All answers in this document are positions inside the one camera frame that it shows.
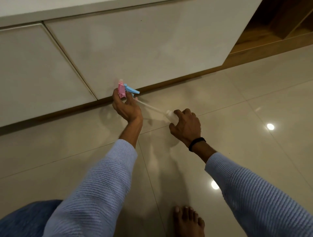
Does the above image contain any person's left hand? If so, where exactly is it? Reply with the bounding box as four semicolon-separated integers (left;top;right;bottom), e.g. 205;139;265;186
112;88;144;124

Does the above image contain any person's right hand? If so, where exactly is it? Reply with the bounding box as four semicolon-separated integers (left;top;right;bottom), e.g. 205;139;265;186
169;108;202;148

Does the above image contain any pink and blue spray head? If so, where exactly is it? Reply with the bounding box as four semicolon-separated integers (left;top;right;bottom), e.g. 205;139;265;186
118;79;168;115

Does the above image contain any clear plastic bottle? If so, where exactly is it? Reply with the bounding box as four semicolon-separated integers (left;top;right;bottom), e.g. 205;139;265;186
165;110;179;125

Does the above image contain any person's left forearm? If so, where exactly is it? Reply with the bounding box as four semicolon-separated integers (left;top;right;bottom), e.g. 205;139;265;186
42;117;144;237

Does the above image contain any person's right forearm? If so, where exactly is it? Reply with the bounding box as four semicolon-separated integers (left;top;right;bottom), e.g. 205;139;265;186
189;140;313;237

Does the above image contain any black wristband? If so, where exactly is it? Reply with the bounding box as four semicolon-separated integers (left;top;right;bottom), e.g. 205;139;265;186
188;137;206;152

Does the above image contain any wooden cabinet plinth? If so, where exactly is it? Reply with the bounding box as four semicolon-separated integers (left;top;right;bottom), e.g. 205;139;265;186
0;31;313;136

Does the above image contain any wide white cabinet door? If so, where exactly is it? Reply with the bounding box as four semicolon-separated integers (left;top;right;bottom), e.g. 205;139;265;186
44;0;263;100

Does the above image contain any narrow white cabinet door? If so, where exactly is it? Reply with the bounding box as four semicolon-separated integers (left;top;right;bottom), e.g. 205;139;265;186
0;23;99;128

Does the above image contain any person's bare foot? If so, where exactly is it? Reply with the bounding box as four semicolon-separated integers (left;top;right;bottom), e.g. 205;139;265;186
173;205;205;237

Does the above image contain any white countertop edge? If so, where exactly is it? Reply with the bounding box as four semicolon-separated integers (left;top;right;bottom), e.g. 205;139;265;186
0;0;178;28

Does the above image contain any wooden open shelf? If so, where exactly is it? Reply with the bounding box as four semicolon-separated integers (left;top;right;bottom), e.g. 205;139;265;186
229;0;313;55

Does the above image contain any person's leg in blue jeans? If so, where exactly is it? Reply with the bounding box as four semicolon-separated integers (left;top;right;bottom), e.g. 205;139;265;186
0;199;64;237

